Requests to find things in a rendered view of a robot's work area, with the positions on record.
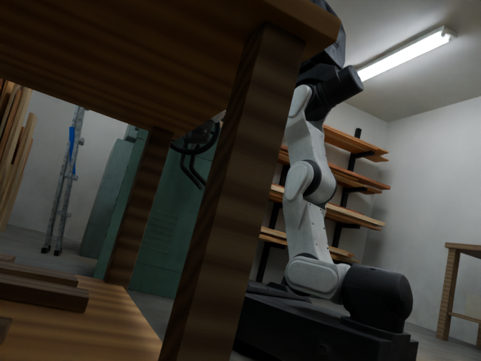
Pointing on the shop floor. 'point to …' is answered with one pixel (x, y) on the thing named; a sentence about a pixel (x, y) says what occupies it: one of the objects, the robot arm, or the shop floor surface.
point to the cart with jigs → (159, 157)
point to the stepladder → (66, 183)
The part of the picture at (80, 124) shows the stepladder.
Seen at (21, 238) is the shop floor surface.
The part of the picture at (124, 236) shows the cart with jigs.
